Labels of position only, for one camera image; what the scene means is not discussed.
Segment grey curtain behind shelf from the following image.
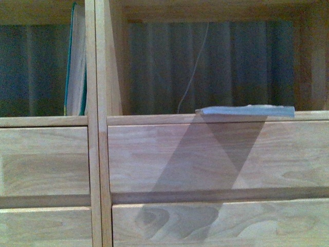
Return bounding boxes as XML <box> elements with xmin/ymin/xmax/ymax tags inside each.
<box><xmin>1</xmin><ymin>21</ymin><xmax>294</xmax><ymax>117</ymax></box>

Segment upper left wooden drawer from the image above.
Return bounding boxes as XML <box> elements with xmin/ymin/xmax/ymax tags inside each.
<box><xmin>1</xmin><ymin>127</ymin><xmax>89</xmax><ymax>197</ymax></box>

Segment upper right wooden drawer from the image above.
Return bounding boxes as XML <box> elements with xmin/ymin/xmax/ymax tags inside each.
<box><xmin>108</xmin><ymin>121</ymin><xmax>328</xmax><ymax>193</ymax></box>

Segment teal hardcover book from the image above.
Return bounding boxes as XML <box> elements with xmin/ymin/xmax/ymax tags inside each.
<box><xmin>64</xmin><ymin>2</ymin><xmax>87</xmax><ymax>116</ymax></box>

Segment lower left wooden drawer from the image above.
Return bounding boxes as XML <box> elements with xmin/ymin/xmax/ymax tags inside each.
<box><xmin>1</xmin><ymin>207</ymin><xmax>93</xmax><ymax>246</ymax></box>

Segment wooden bookshelf cabinet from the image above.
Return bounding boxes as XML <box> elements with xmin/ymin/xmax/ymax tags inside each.
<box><xmin>1</xmin><ymin>1</ymin><xmax>328</xmax><ymax>246</ymax></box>

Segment thin white hanging cord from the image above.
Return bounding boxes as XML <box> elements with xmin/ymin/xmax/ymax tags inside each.
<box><xmin>176</xmin><ymin>22</ymin><xmax>209</xmax><ymax>114</ymax></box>

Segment thin white paperback book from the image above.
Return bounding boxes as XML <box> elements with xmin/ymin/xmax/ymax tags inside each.
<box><xmin>195</xmin><ymin>104</ymin><xmax>295</xmax><ymax>118</ymax></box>

